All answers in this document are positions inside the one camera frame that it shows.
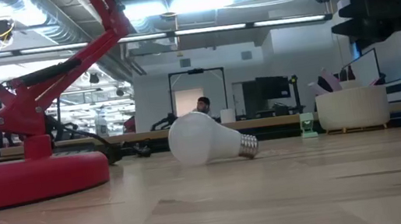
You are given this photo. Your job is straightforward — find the white frosted lightbulb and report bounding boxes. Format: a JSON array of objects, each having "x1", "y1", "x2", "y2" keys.
[{"x1": 164, "y1": 103, "x2": 262, "y2": 171}]

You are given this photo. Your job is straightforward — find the red desk lamp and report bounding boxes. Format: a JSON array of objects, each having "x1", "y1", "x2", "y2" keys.
[{"x1": 0, "y1": 0, "x2": 157, "y2": 212}]

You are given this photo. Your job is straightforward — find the lavender item in cup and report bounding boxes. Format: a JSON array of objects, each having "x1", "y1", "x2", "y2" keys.
[{"x1": 305, "y1": 66, "x2": 344, "y2": 96}]

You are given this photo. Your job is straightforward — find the white ribbed pen cup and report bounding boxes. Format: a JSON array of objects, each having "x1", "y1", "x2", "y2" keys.
[{"x1": 313, "y1": 82, "x2": 393, "y2": 138}]

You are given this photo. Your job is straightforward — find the black monitor stand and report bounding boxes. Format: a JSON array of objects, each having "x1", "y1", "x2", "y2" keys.
[{"x1": 287, "y1": 73, "x2": 304, "y2": 114}]

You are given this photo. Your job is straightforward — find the black background monitor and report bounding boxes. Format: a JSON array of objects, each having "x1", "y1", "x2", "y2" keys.
[{"x1": 254, "y1": 72, "x2": 293, "y2": 102}]

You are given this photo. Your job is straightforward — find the beige wooden desk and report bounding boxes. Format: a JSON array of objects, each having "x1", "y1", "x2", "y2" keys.
[{"x1": 0, "y1": 90, "x2": 401, "y2": 169}]

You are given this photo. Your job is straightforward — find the long ceiling light bar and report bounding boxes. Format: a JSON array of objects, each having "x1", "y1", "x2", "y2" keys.
[{"x1": 0, "y1": 4, "x2": 334, "y2": 67}]

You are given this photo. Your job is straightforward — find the white cylinder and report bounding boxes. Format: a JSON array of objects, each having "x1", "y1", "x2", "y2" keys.
[{"x1": 218, "y1": 107, "x2": 237, "y2": 124}]

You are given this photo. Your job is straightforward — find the person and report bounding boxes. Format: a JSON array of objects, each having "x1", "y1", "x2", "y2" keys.
[{"x1": 190, "y1": 94, "x2": 222, "y2": 124}]

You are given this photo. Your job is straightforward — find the black calculator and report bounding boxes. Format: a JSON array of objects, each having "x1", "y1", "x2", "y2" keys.
[{"x1": 51, "y1": 142, "x2": 91, "y2": 158}]

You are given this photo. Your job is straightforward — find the white screen with black frame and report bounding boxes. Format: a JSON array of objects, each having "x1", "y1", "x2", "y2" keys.
[{"x1": 338, "y1": 47, "x2": 383, "y2": 89}]

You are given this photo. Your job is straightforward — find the black aluminium table frame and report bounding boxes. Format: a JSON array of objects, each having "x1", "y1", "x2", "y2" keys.
[{"x1": 118, "y1": 101, "x2": 401, "y2": 167}]

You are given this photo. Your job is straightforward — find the black background rig frame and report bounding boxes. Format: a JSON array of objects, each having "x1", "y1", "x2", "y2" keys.
[{"x1": 166, "y1": 64, "x2": 230, "y2": 117}]

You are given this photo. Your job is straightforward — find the black lamp cord with switch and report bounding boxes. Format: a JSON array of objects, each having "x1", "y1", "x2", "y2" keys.
[{"x1": 43, "y1": 100, "x2": 153, "y2": 173}]

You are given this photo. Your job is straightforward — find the ceiling cord reel yellow cable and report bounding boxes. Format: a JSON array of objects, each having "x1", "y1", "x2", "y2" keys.
[{"x1": 0, "y1": 17, "x2": 17, "y2": 44}]

